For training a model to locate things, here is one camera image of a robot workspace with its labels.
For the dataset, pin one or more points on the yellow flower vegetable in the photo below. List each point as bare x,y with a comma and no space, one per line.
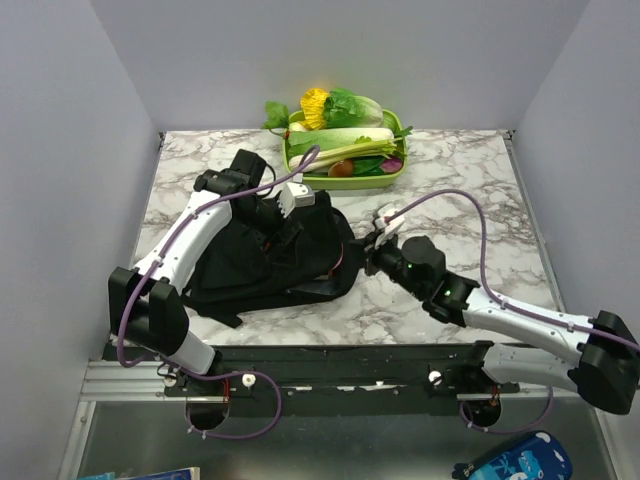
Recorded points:
312,105

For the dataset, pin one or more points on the blue pencil case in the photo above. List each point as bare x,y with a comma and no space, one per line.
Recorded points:
534,455

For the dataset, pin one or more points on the pink pencil case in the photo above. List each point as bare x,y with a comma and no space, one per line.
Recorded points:
335,268

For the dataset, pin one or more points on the aluminium rail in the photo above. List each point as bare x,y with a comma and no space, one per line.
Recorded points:
125,380

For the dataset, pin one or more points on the black student backpack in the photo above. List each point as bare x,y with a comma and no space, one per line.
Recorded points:
238,274

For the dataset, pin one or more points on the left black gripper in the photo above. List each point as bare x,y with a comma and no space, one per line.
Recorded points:
280,224

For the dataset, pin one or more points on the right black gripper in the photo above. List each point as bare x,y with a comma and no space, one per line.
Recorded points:
371,254

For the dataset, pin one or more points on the long white green cabbage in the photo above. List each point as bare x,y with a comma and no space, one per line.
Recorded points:
300,142

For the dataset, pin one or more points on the green vegetable tray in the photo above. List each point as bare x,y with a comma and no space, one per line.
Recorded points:
324,182

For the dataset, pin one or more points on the green celery stalks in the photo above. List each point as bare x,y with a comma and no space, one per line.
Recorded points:
316,158

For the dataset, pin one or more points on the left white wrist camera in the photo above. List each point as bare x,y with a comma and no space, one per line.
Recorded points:
294,195

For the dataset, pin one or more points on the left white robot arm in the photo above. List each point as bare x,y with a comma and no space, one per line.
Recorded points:
145,302

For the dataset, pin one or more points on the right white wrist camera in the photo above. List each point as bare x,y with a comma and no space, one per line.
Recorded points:
387,222

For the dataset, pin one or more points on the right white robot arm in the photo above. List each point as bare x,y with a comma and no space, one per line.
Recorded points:
595,357

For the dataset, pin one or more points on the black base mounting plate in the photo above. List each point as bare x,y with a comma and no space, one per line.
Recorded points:
265,402

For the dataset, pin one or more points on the green lettuce head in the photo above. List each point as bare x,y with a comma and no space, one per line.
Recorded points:
345,109

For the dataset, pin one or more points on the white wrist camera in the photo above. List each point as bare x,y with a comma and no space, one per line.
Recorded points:
294,195
387,222

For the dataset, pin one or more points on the green leaf sprig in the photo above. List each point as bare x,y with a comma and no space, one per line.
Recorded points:
277,116

